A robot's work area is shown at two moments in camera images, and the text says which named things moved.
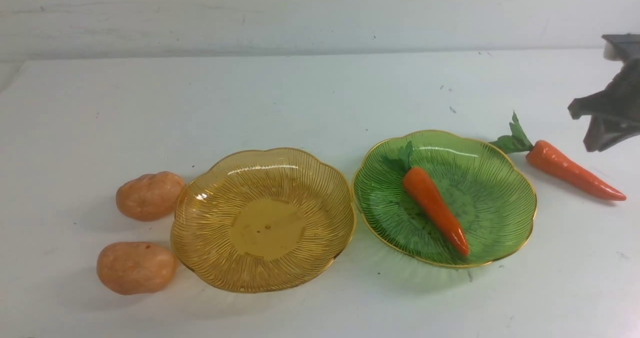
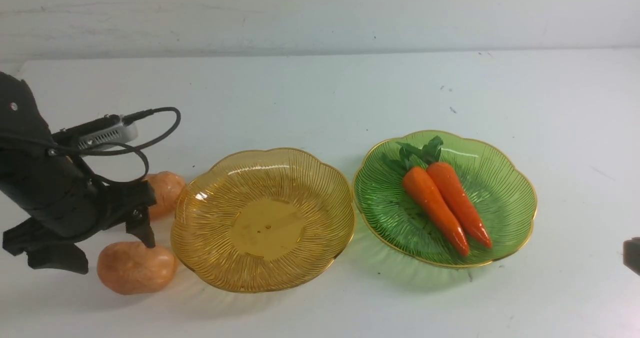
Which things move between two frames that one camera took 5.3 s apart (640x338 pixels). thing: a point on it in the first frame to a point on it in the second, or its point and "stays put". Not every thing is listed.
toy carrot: x=419 y=182 stays put
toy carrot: x=543 y=155 to x=447 y=179
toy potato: x=132 y=267 stays put
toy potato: x=150 y=197 stays put
